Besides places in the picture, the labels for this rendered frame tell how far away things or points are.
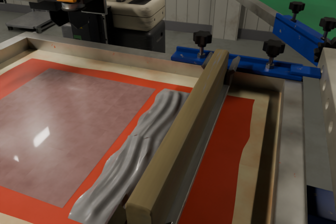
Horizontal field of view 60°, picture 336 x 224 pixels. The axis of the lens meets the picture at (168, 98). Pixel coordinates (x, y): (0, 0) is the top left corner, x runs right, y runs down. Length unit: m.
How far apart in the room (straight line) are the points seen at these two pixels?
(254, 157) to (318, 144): 1.68
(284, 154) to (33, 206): 0.37
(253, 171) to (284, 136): 0.08
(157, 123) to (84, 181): 0.18
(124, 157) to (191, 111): 0.15
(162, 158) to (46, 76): 0.50
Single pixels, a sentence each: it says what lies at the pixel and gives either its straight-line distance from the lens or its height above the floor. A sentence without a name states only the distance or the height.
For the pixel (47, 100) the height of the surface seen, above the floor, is 0.96.
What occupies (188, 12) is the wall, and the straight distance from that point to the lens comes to 3.70.
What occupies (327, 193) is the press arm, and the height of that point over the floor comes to 0.92.
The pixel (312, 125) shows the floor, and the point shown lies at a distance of 2.34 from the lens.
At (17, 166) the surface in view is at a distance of 0.54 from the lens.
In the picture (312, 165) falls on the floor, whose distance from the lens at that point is 2.01.
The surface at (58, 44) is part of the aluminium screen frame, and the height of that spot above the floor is 0.98.
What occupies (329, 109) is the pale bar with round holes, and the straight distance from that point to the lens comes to 0.56.
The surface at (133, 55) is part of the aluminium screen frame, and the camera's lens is 0.76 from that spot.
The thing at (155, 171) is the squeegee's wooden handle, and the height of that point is 1.06.
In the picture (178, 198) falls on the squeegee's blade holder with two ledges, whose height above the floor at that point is 1.00.
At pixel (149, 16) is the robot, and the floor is 0.87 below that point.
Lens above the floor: 1.30
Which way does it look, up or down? 33 degrees down
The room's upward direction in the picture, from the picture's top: straight up
